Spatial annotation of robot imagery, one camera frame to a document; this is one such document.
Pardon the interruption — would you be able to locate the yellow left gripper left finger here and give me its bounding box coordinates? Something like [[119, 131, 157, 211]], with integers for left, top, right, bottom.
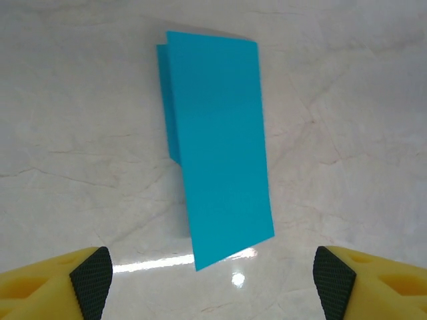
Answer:
[[0, 246, 113, 320]]

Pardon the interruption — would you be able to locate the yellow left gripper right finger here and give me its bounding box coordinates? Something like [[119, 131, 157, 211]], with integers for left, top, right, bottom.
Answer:
[[312, 245, 427, 320]]

